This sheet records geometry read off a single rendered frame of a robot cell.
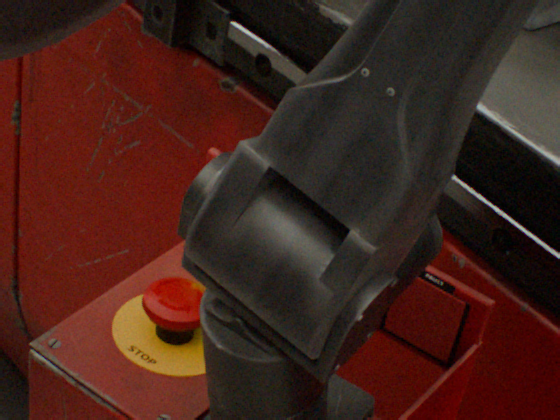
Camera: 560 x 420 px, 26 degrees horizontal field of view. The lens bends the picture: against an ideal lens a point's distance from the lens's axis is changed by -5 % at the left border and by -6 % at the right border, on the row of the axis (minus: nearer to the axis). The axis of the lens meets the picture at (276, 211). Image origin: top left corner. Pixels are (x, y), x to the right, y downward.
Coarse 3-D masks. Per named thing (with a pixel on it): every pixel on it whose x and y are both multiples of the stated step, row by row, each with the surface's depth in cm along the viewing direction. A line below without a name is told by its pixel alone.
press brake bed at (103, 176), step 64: (128, 0) 106; (0, 64) 128; (64, 64) 117; (128, 64) 108; (192, 64) 100; (256, 64) 94; (0, 128) 132; (64, 128) 120; (128, 128) 111; (192, 128) 103; (256, 128) 96; (0, 192) 137; (64, 192) 124; (128, 192) 114; (448, 192) 83; (0, 256) 143; (64, 256) 129; (128, 256) 118; (448, 256) 84; (512, 256) 80; (0, 320) 156; (512, 320) 81; (0, 384) 166; (384, 384) 94; (512, 384) 83
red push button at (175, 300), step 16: (160, 288) 70; (176, 288) 70; (192, 288) 70; (144, 304) 69; (160, 304) 69; (176, 304) 69; (192, 304) 69; (160, 320) 69; (176, 320) 68; (192, 320) 69; (160, 336) 71; (176, 336) 70; (192, 336) 71
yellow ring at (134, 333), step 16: (128, 304) 73; (128, 320) 72; (144, 320) 72; (128, 336) 71; (144, 336) 71; (128, 352) 69; (144, 352) 70; (160, 352) 70; (176, 352) 70; (192, 352) 70; (144, 368) 69; (160, 368) 69; (176, 368) 69; (192, 368) 69
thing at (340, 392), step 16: (336, 384) 65; (352, 384) 65; (320, 400) 59; (336, 400) 64; (352, 400) 64; (368, 400) 64; (208, 416) 64; (224, 416) 58; (240, 416) 57; (304, 416) 58; (320, 416) 59; (336, 416) 64; (352, 416) 64; (368, 416) 65
